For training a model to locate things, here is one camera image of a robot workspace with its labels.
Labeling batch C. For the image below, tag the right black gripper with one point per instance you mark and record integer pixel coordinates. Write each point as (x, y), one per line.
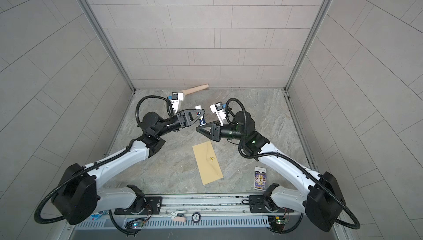
(215, 126)

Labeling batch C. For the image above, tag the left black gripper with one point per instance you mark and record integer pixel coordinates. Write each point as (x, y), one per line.
(183, 120)

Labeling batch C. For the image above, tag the yellow manila envelope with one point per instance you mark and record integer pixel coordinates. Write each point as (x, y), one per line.
(209, 168)

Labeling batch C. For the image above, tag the blue white glue stick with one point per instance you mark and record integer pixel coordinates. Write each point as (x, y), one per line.
(201, 113)

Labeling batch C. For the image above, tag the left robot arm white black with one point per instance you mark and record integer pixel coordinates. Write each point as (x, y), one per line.
(81, 190)

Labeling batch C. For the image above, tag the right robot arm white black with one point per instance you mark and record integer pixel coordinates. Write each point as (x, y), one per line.
(318, 195)

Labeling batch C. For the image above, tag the beige wooden pestle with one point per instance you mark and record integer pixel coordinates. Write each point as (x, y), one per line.
(195, 89)

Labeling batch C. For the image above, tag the round black white badge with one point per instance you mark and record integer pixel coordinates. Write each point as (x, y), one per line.
(196, 217)

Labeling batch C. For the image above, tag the white beige tag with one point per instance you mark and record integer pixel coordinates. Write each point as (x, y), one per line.
(179, 216)

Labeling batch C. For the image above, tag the right circuit board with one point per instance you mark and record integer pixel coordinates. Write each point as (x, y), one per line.
(277, 223)

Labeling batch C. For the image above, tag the circuit board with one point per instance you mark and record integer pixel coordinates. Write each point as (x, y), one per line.
(135, 224)
(277, 223)

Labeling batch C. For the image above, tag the left circuit board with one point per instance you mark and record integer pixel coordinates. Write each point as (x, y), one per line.
(135, 224)

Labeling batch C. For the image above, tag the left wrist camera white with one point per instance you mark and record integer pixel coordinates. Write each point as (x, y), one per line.
(176, 98)

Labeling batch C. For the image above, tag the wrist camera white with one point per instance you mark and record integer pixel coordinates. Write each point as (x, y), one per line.
(219, 110)
(176, 98)

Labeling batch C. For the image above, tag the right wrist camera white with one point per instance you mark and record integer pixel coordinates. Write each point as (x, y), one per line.
(219, 110)

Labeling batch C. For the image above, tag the aluminium mounting rail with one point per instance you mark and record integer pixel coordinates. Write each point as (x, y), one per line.
(225, 204)

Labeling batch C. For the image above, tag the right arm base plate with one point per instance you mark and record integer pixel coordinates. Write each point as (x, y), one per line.
(261, 204)

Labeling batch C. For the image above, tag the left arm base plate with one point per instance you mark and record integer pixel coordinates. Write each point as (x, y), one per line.
(148, 205)

